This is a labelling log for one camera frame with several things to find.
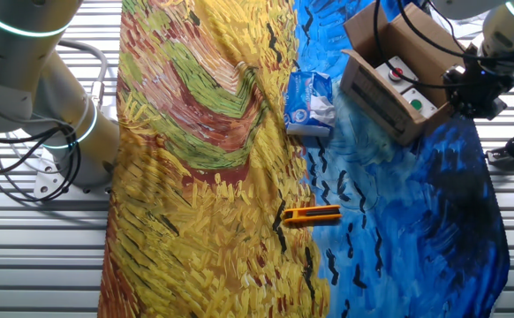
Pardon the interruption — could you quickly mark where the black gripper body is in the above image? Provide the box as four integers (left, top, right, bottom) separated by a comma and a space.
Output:
442, 61, 514, 118

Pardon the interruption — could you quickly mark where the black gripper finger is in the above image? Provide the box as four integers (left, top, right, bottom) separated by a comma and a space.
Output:
472, 99, 508, 121
450, 95, 474, 118

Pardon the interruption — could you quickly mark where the brown cardboard box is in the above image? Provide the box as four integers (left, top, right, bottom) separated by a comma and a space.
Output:
339, 2, 470, 146

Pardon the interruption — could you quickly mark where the white box with green button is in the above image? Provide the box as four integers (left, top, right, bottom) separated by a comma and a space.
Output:
401, 87, 438, 119

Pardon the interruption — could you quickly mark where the grey box with red button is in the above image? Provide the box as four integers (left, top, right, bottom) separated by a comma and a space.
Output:
374, 56, 420, 94

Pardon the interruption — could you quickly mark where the blue tissue pack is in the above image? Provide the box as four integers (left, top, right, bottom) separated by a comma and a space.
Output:
283, 70, 336, 137

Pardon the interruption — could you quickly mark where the orange utility knife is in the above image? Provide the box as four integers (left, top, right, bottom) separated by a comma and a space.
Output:
282, 204, 343, 228

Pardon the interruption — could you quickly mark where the yellow and blue painted cloth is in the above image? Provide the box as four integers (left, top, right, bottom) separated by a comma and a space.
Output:
97, 0, 510, 318

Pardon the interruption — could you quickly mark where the silver bracket with black ties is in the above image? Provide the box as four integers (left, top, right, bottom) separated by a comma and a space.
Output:
486, 133, 514, 168

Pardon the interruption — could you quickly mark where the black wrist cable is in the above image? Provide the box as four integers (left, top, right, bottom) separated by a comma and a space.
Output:
373, 0, 514, 89

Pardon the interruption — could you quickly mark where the grey thick cable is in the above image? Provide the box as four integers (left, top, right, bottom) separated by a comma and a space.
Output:
49, 37, 109, 110

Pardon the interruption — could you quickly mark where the black cable bundle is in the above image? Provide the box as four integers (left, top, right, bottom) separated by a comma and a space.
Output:
0, 122, 85, 203

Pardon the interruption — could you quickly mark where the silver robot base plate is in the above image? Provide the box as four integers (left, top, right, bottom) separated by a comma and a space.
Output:
34, 148, 113, 200

